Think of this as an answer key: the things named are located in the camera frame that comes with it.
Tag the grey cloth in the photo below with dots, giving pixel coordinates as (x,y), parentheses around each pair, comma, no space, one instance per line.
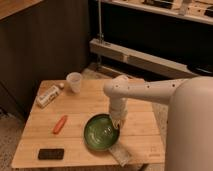
(121,155)

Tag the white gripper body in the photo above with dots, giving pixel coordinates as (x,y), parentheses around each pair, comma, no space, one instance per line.
(118,108)

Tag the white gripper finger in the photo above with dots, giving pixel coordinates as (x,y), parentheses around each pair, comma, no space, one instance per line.
(118,124)

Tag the orange carrot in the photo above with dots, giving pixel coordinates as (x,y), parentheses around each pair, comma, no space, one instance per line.
(59,125)

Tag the green ceramic bowl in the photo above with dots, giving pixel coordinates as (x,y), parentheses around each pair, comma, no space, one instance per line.
(99,133)

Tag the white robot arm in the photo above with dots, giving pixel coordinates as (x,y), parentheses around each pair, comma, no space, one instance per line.
(189,140)

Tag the clear plastic cup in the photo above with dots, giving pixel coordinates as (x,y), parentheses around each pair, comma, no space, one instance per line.
(74,80)

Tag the black rectangular phone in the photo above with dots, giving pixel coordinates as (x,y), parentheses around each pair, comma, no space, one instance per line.
(51,154)

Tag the vertical metal pole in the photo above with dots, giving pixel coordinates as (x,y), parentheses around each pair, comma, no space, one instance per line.
(100,21)

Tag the white plastic bottle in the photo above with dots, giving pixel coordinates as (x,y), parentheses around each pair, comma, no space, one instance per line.
(49,95)

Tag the grey metal shelf rack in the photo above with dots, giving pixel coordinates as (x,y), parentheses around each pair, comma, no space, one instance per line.
(148,35)

